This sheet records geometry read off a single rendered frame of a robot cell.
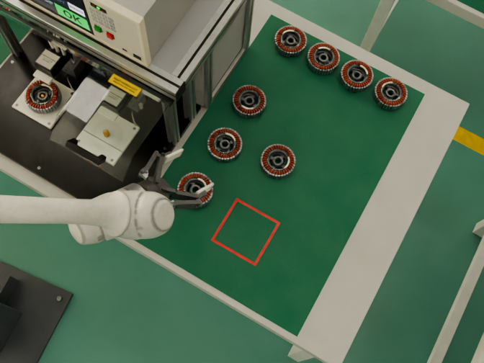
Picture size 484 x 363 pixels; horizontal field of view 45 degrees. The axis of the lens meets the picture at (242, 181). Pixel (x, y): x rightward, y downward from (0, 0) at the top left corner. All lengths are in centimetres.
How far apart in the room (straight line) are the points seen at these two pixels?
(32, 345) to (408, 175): 162
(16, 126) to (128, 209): 81
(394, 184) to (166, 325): 114
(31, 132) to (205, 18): 69
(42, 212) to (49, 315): 136
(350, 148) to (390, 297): 90
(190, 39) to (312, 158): 57
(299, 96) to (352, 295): 68
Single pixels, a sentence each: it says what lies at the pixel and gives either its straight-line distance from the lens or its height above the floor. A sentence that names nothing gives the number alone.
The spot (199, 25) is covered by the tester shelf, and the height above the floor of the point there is 111.
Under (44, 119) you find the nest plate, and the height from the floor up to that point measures 78.
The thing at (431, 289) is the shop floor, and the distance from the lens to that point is 274.
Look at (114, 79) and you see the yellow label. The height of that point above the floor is 107.
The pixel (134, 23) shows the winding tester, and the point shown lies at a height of 131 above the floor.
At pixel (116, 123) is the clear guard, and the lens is 163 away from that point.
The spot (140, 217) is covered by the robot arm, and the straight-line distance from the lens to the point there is 129.
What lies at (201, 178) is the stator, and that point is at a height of 79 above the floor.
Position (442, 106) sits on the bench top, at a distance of 215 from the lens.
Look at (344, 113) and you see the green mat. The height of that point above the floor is 75.
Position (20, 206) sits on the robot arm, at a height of 134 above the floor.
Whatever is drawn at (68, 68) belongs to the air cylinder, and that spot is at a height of 82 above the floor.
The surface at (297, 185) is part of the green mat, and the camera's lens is 190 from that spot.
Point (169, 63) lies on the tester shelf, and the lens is 165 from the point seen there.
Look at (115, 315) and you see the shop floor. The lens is 257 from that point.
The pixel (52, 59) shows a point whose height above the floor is 92.
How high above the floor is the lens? 253
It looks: 71 degrees down
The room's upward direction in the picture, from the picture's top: 9 degrees clockwise
